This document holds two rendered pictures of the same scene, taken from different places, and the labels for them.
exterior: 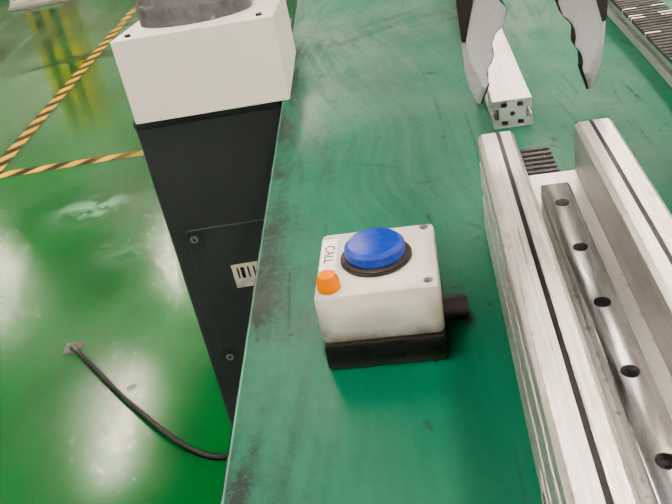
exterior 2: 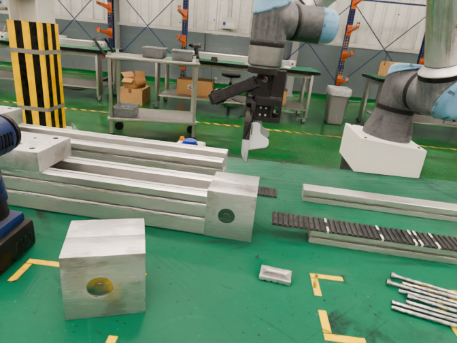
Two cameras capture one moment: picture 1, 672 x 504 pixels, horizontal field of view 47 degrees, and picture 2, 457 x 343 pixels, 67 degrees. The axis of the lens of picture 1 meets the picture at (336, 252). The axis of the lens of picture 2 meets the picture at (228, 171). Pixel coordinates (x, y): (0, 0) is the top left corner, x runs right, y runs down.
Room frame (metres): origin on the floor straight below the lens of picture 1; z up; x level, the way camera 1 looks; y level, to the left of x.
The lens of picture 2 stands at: (0.50, -0.98, 1.13)
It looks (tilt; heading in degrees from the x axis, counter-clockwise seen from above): 21 degrees down; 87
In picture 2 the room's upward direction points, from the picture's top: 6 degrees clockwise
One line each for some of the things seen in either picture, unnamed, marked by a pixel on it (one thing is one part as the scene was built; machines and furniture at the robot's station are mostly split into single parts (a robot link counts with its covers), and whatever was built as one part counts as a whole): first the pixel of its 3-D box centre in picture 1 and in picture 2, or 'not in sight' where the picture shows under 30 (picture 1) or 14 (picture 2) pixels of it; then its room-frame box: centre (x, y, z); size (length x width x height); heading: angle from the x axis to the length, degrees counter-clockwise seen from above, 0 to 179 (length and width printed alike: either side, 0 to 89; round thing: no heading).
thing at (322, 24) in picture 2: not in sight; (307, 24); (0.70, -0.14, 1.18); 0.11 x 0.11 x 0.08; 18
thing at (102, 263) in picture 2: not in sight; (108, 260); (0.37, -0.57, 0.83); 0.11 x 0.10 x 0.10; 102
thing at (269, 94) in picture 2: not in sight; (263, 94); (0.61, -0.19, 1.02); 0.09 x 0.08 x 0.12; 171
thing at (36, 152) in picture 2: not in sight; (20, 155); (0.11, -0.30, 0.87); 0.16 x 0.11 x 0.07; 171
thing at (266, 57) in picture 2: not in sight; (265, 57); (0.61, -0.18, 1.10); 0.08 x 0.08 x 0.05
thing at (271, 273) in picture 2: not in sight; (275, 275); (0.62, -0.52, 0.78); 0.05 x 0.03 x 0.01; 166
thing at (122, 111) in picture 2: not in sight; (150, 92); (-0.19, 2.85, 0.50); 1.03 x 0.55 x 1.01; 6
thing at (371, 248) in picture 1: (375, 252); (190, 142); (0.44, -0.03, 0.84); 0.04 x 0.04 x 0.02
